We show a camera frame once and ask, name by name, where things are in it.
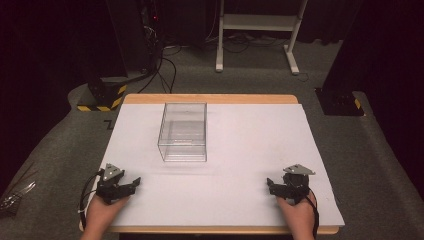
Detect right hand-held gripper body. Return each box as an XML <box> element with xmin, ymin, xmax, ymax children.
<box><xmin>279</xmin><ymin>163</ymin><xmax>316</xmax><ymax>206</ymax></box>

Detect person's right hand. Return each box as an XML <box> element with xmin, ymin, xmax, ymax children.
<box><xmin>275</xmin><ymin>191</ymin><xmax>318</xmax><ymax>235</ymax></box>

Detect black floor cables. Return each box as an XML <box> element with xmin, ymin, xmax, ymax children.
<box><xmin>137</xmin><ymin>42</ymin><xmax>183</xmax><ymax>95</ymax></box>

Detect black stand base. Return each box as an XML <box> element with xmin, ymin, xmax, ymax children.
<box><xmin>314</xmin><ymin>87</ymin><xmax>366</xmax><ymax>118</ymax></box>

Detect clear plastic box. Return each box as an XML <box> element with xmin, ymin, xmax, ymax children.
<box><xmin>157</xmin><ymin>101</ymin><xmax>208</xmax><ymax>163</ymax></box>

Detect white metal stand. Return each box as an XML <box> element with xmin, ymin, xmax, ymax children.
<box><xmin>215</xmin><ymin>0</ymin><xmax>310</xmax><ymax>76</ymax></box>

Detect black base with striped tape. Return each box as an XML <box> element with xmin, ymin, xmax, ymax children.
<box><xmin>76</xmin><ymin>75</ymin><xmax>129</xmax><ymax>113</ymax></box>

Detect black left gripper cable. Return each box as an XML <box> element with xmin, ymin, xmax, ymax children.
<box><xmin>78</xmin><ymin>169</ymin><xmax>105</xmax><ymax>231</ymax></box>

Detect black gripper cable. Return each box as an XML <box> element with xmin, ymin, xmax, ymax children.
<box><xmin>305</xmin><ymin>187</ymin><xmax>321</xmax><ymax>240</ymax></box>
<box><xmin>78</xmin><ymin>169</ymin><xmax>105</xmax><ymax>231</ymax></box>

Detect person's left hand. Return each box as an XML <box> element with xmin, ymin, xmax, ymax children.
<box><xmin>83</xmin><ymin>194</ymin><xmax>131</xmax><ymax>235</ymax></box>

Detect metal tripod legs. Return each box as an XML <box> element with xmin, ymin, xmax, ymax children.
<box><xmin>0</xmin><ymin>161</ymin><xmax>38</xmax><ymax>216</ymax></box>

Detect cables under white stand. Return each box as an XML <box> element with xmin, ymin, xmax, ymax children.
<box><xmin>203</xmin><ymin>30</ymin><xmax>290</xmax><ymax>55</ymax></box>

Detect black equipment column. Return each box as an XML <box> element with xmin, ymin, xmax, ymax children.
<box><xmin>105</xmin><ymin>0</ymin><xmax>163</xmax><ymax>74</ymax></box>

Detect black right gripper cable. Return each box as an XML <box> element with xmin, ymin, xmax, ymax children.
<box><xmin>305</xmin><ymin>187</ymin><xmax>321</xmax><ymax>240</ymax></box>

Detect white table mat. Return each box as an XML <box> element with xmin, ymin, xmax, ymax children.
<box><xmin>98</xmin><ymin>103</ymin><xmax>346</xmax><ymax>228</ymax></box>

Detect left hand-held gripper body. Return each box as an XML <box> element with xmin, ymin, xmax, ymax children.
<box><xmin>95</xmin><ymin>162</ymin><xmax>132</xmax><ymax>205</ymax></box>

